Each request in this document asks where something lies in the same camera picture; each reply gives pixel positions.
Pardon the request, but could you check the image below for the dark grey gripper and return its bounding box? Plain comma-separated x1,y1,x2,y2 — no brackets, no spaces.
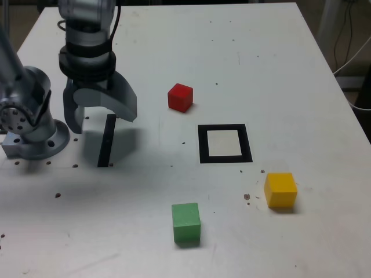
63,71,138,134

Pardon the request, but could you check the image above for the red cube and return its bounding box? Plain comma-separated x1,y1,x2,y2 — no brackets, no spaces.
167,83,194,114

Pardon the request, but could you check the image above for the green cube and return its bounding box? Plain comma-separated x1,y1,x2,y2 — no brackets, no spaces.
171,202,202,243

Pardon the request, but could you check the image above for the yellow cube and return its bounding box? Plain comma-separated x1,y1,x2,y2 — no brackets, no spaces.
263,172,299,209

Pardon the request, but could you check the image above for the black tape square outline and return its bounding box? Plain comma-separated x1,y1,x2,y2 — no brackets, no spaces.
197,123,253,164

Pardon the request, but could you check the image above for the black tape strip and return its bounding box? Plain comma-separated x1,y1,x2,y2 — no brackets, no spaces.
97,114,118,168

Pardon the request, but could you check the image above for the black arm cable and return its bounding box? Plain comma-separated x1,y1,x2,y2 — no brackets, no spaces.
57,0,122,52

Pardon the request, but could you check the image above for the thin black hanging cable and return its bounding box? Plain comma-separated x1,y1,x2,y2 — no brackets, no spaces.
332,0,354,69

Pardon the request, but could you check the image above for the white background cable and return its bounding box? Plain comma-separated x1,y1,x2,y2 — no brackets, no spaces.
332,37,371,111

